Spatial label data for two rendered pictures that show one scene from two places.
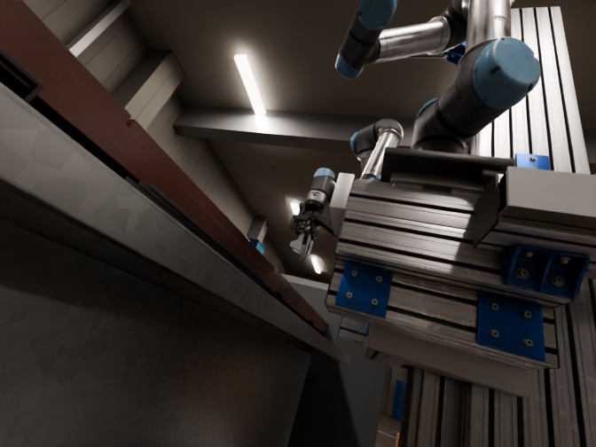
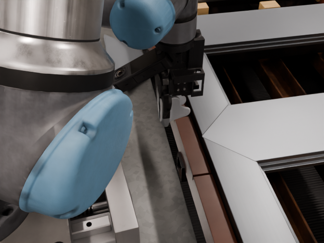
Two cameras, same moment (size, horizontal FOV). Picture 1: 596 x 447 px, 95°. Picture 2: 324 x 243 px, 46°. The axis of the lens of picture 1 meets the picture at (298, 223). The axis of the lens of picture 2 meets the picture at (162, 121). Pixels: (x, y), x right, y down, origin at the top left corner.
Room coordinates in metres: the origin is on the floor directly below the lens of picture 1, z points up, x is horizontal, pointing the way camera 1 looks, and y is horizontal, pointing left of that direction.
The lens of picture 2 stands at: (1.32, -0.39, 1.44)
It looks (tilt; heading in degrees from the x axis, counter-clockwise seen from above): 43 degrees down; 145
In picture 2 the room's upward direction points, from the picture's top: straight up
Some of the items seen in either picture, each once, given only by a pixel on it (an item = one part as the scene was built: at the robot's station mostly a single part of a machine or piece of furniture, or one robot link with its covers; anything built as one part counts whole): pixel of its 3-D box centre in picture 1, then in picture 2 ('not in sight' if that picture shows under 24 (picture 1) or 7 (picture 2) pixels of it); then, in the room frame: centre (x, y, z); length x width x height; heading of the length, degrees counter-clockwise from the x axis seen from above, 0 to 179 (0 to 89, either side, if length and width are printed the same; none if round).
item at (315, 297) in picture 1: (261, 366); not in sight; (1.76, -0.07, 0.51); 1.30 x 0.04 x 1.01; 66
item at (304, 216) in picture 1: (307, 220); (177, 63); (0.86, -0.03, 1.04); 0.09 x 0.08 x 0.12; 66
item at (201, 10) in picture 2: not in sight; (198, 10); (0.36, 0.45, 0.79); 0.06 x 0.05 x 0.04; 66
